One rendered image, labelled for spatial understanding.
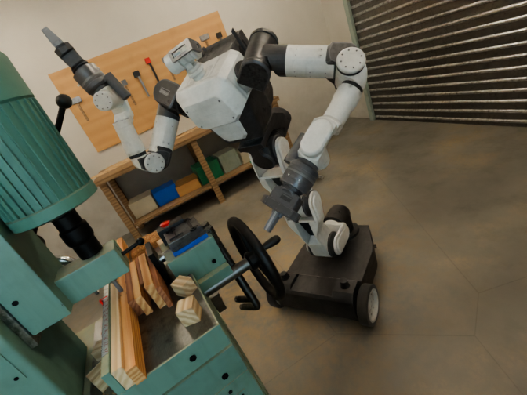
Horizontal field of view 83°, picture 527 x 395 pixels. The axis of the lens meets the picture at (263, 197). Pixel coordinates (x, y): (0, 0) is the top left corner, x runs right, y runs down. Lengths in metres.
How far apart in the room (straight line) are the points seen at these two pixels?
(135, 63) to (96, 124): 0.82
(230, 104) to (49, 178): 0.58
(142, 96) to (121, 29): 0.71
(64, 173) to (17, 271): 0.21
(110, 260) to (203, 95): 0.59
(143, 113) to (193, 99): 2.87
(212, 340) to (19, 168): 0.48
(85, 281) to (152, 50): 3.43
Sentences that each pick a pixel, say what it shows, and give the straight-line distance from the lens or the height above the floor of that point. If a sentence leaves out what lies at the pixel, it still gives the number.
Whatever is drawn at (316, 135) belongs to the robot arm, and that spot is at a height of 1.09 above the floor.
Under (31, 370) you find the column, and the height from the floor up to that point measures 0.96.
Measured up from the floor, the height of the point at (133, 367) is 0.94.
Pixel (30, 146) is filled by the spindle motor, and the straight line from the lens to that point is 0.70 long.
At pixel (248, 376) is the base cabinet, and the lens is 0.83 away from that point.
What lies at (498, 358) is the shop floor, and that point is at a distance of 1.60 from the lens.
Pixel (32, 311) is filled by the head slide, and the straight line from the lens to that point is 0.80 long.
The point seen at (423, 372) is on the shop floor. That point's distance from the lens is 1.55.
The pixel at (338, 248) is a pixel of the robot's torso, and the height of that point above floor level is 0.28.
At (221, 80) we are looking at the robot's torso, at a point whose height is 1.30.
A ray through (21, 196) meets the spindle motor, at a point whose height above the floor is 1.26.
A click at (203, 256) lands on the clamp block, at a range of 0.83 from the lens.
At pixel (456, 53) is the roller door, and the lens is 3.50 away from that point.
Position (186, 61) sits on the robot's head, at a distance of 1.09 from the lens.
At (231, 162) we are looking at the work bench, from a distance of 3.72.
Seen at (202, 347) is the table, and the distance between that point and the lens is 0.67.
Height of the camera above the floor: 1.32
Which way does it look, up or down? 24 degrees down
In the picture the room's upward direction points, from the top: 23 degrees counter-clockwise
